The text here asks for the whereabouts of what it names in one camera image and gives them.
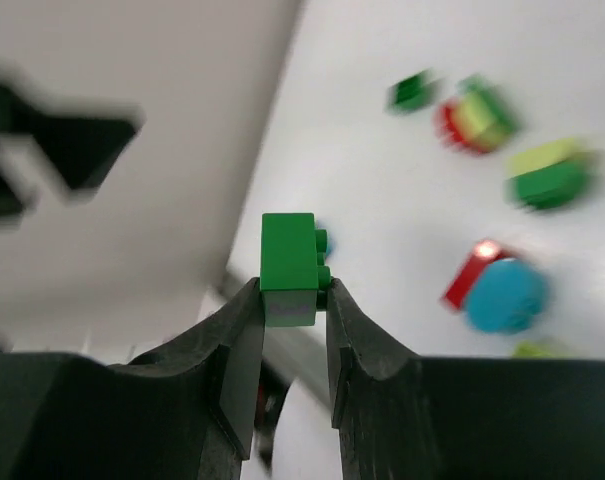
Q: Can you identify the dark green small lego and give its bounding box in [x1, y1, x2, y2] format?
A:
[260, 213, 332, 328]

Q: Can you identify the dark green curved lego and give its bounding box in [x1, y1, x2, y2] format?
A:
[507, 152, 598, 210]

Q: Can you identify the dark green square lego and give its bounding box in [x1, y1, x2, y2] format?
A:
[386, 70, 444, 114]

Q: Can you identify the aluminium table rail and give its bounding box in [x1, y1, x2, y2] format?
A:
[203, 267, 332, 413]

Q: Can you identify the lime square lego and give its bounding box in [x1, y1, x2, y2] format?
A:
[512, 340, 574, 358]

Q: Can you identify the red rectangular lego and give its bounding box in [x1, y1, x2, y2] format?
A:
[441, 238, 521, 312]

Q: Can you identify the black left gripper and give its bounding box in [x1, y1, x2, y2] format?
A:
[0, 61, 142, 227]

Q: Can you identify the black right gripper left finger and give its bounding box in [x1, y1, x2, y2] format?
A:
[0, 280, 265, 479]

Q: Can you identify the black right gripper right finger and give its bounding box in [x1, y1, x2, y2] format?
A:
[326, 280, 605, 479]

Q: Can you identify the blue oval lego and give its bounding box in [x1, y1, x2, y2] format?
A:
[463, 258, 550, 334]

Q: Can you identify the blue top lego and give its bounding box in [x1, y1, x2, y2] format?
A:
[324, 227, 335, 260]

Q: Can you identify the lime curved lego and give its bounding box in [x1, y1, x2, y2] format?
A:
[507, 138, 586, 178]

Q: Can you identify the red half-round lego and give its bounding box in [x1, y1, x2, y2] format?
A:
[433, 100, 496, 155]

